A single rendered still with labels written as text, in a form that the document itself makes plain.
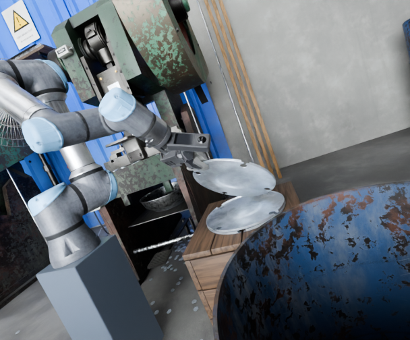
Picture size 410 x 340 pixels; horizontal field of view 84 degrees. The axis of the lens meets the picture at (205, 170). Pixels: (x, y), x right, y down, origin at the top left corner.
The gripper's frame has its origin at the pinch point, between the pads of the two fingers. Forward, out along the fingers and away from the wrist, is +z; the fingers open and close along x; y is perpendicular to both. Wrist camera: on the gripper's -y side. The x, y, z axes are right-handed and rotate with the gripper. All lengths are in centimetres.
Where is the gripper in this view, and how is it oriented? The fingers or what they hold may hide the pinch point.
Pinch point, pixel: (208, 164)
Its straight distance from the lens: 74.0
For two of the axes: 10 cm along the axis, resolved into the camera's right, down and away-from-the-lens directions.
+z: 5.9, 4.2, 6.9
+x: -0.9, 8.9, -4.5
